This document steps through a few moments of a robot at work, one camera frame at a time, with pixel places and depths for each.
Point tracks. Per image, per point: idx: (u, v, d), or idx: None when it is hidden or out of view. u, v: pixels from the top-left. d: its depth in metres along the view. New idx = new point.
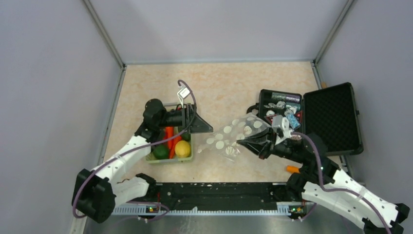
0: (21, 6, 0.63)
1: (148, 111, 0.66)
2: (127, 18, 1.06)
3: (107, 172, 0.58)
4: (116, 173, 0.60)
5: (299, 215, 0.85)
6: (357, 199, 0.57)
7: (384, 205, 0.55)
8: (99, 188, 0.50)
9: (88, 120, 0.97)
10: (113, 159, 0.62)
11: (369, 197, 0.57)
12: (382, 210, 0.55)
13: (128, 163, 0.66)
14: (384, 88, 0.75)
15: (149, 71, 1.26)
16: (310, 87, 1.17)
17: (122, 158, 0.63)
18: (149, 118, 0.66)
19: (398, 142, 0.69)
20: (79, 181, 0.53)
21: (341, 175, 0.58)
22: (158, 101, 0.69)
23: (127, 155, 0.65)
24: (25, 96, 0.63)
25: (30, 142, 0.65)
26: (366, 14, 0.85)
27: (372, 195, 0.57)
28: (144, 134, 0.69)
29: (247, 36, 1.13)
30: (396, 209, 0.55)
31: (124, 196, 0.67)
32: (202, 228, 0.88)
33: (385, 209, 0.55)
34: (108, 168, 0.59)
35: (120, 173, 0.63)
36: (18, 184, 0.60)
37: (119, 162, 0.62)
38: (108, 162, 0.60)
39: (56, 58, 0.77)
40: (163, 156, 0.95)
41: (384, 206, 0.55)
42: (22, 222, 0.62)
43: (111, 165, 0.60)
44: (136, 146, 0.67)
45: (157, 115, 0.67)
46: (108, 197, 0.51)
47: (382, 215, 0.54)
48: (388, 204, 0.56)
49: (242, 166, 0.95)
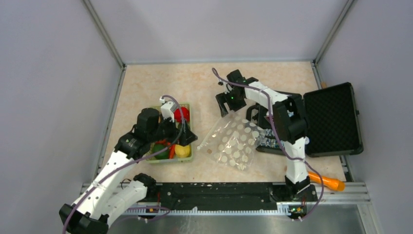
0: (20, 7, 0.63)
1: (142, 114, 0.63)
2: (127, 18, 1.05)
3: (88, 206, 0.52)
4: (99, 204, 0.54)
5: (299, 215, 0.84)
6: (259, 93, 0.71)
7: (276, 95, 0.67)
8: (82, 225, 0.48)
9: (88, 121, 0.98)
10: (92, 187, 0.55)
11: (270, 92, 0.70)
12: (274, 97, 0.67)
13: (113, 185, 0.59)
14: (384, 87, 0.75)
15: (149, 71, 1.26)
16: (311, 87, 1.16)
17: (103, 185, 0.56)
18: (143, 122, 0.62)
19: (398, 141, 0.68)
20: (62, 216, 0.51)
21: (256, 84, 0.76)
22: (152, 109, 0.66)
23: (107, 181, 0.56)
24: (25, 97, 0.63)
25: (30, 145, 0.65)
26: (366, 12, 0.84)
27: (275, 92, 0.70)
28: (126, 146, 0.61)
29: (248, 35, 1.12)
30: (286, 97, 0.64)
31: (118, 210, 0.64)
32: (202, 228, 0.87)
33: (276, 97, 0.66)
34: (88, 200, 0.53)
35: (106, 198, 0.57)
36: (17, 185, 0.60)
37: (100, 190, 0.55)
38: (88, 192, 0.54)
39: (56, 59, 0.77)
40: (163, 156, 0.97)
41: (276, 96, 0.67)
42: (22, 222, 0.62)
43: (92, 196, 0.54)
44: (117, 165, 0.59)
45: (150, 124, 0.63)
46: (97, 227, 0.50)
47: (271, 99, 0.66)
48: (282, 96, 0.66)
49: (242, 167, 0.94)
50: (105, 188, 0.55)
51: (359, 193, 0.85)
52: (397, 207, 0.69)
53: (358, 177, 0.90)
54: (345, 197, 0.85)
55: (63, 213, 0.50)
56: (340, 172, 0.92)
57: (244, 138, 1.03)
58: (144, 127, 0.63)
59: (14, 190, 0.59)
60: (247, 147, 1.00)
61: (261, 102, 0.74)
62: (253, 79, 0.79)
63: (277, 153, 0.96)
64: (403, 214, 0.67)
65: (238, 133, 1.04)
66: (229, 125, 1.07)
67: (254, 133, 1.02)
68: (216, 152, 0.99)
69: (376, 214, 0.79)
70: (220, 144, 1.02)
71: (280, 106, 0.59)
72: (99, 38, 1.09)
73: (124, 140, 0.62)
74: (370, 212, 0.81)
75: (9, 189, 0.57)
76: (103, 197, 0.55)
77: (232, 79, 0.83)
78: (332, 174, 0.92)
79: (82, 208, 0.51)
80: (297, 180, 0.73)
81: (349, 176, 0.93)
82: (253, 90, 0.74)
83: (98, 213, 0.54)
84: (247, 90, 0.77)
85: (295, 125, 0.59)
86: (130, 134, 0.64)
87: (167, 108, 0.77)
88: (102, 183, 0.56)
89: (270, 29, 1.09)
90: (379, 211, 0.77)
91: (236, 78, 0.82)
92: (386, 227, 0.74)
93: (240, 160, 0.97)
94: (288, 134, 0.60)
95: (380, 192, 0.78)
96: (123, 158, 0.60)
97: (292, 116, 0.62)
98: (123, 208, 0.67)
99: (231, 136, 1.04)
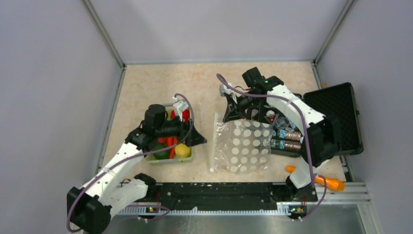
0: (21, 8, 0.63)
1: (150, 110, 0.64)
2: (126, 18, 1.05)
3: (97, 189, 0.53)
4: (107, 189, 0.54)
5: (299, 215, 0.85)
6: (287, 104, 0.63)
7: (310, 111, 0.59)
8: (89, 207, 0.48)
9: (88, 121, 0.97)
10: (102, 173, 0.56)
11: (300, 105, 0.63)
12: (308, 114, 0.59)
13: (121, 174, 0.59)
14: (384, 87, 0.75)
15: (149, 72, 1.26)
16: (310, 87, 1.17)
17: (113, 171, 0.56)
18: (150, 118, 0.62)
19: (399, 142, 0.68)
20: (69, 199, 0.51)
21: (280, 87, 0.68)
22: (159, 106, 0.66)
23: (117, 168, 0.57)
24: (25, 97, 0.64)
25: (31, 145, 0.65)
26: (367, 12, 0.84)
27: (308, 107, 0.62)
28: (136, 140, 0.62)
29: (248, 35, 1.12)
30: (322, 117, 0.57)
31: (121, 203, 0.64)
32: (202, 228, 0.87)
33: (311, 115, 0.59)
34: (97, 185, 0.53)
35: (113, 186, 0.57)
36: (18, 185, 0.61)
37: (109, 176, 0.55)
38: (98, 177, 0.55)
39: (55, 59, 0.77)
40: (163, 156, 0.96)
41: (309, 113, 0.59)
42: (21, 223, 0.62)
43: (102, 181, 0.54)
44: (127, 155, 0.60)
45: (157, 119, 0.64)
46: (102, 212, 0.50)
47: (304, 116, 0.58)
48: (317, 113, 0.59)
49: (262, 173, 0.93)
50: (115, 175, 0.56)
51: (359, 193, 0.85)
52: (397, 207, 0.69)
53: (358, 177, 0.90)
54: (345, 198, 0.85)
55: (71, 196, 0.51)
56: (340, 172, 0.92)
57: (257, 143, 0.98)
58: (152, 124, 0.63)
59: (13, 191, 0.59)
60: (263, 147, 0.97)
61: (286, 114, 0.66)
62: (279, 81, 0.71)
63: (277, 153, 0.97)
64: (403, 214, 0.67)
65: (249, 141, 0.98)
66: (233, 135, 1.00)
67: (266, 132, 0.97)
68: (232, 165, 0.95)
69: (375, 215, 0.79)
70: (232, 157, 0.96)
71: (318, 131, 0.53)
72: (99, 38, 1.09)
73: (135, 134, 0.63)
74: (370, 212, 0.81)
75: (8, 189, 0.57)
76: (111, 184, 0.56)
77: (249, 77, 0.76)
78: (332, 174, 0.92)
79: (90, 190, 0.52)
80: (301, 186, 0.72)
81: (349, 176, 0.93)
82: (280, 100, 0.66)
83: (103, 200, 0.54)
84: (269, 98, 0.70)
85: (327, 150, 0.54)
86: (139, 129, 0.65)
87: (177, 107, 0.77)
88: (112, 169, 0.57)
89: (270, 29, 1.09)
90: (380, 211, 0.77)
91: (254, 77, 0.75)
92: (387, 228, 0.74)
93: (259, 162, 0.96)
94: (318, 158, 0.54)
95: (380, 193, 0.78)
96: (133, 149, 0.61)
97: (324, 137, 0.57)
98: (125, 203, 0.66)
99: (241, 145, 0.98)
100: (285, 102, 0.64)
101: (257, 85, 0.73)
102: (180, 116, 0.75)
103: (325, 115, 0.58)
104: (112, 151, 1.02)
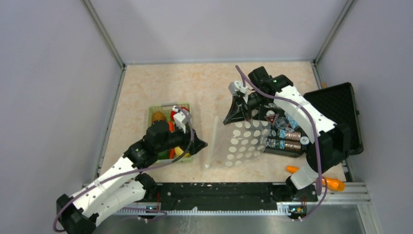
0: (22, 9, 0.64)
1: (152, 128, 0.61)
2: (127, 18, 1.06)
3: (84, 202, 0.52)
4: (94, 203, 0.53)
5: (299, 215, 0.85)
6: (296, 108, 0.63)
7: (320, 118, 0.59)
8: (72, 220, 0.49)
9: (87, 121, 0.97)
10: (92, 185, 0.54)
11: (310, 109, 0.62)
12: (318, 121, 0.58)
13: (113, 188, 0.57)
14: (384, 87, 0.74)
15: (149, 72, 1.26)
16: (310, 87, 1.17)
17: (103, 186, 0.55)
18: (151, 136, 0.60)
19: (398, 141, 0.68)
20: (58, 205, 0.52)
21: (290, 89, 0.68)
22: (165, 123, 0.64)
23: (108, 183, 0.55)
24: (26, 97, 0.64)
25: (31, 144, 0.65)
26: (366, 11, 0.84)
27: (318, 112, 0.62)
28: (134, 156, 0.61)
29: (247, 35, 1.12)
30: (333, 126, 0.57)
31: (110, 210, 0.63)
32: (202, 228, 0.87)
33: (321, 122, 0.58)
34: (85, 197, 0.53)
35: (103, 198, 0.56)
36: (18, 184, 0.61)
37: (99, 190, 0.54)
38: (88, 188, 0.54)
39: (56, 59, 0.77)
40: (164, 156, 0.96)
41: (320, 119, 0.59)
42: (20, 223, 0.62)
43: (90, 193, 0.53)
44: (121, 171, 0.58)
45: (159, 138, 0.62)
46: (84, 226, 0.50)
47: (315, 124, 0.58)
48: (327, 120, 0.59)
49: (261, 172, 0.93)
50: (104, 190, 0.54)
51: (359, 193, 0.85)
52: (397, 207, 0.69)
53: (358, 177, 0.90)
54: (345, 198, 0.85)
55: (59, 203, 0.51)
56: (340, 172, 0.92)
57: (255, 142, 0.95)
58: (152, 142, 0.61)
59: (13, 191, 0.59)
60: (260, 144, 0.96)
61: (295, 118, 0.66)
62: (288, 81, 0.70)
63: (278, 153, 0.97)
64: (403, 214, 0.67)
65: (247, 141, 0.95)
66: (232, 135, 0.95)
67: (265, 130, 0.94)
68: (227, 160, 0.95)
69: (375, 215, 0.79)
70: (228, 153, 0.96)
71: (329, 141, 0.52)
72: (99, 38, 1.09)
73: (134, 148, 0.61)
74: (370, 212, 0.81)
75: (8, 189, 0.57)
76: (100, 198, 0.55)
77: (254, 76, 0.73)
78: (332, 174, 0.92)
79: (77, 202, 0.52)
80: (300, 187, 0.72)
81: (349, 176, 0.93)
82: (288, 103, 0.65)
83: (90, 211, 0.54)
84: (277, 100, 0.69)
85: (333, 159, 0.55)
86: (140, 143, 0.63)
87: (178, 120, 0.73)
88: (102, 184, 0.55)
89: (271, 29, 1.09)
90: (380, 211, 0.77)
91: (260, 76, 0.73)
92: (387, 227, 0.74)
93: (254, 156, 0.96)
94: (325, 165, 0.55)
95: (380, 192, 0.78)
96: (128, 166, 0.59)
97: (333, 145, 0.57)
98: (116, 208, 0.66)
99: (239, 144, 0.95)
100: (295, 106, 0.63)
101: (265, 84, 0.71)
102: (183, 128, 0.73)
103: (335, 123, 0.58)
104: (112, 151, 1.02)
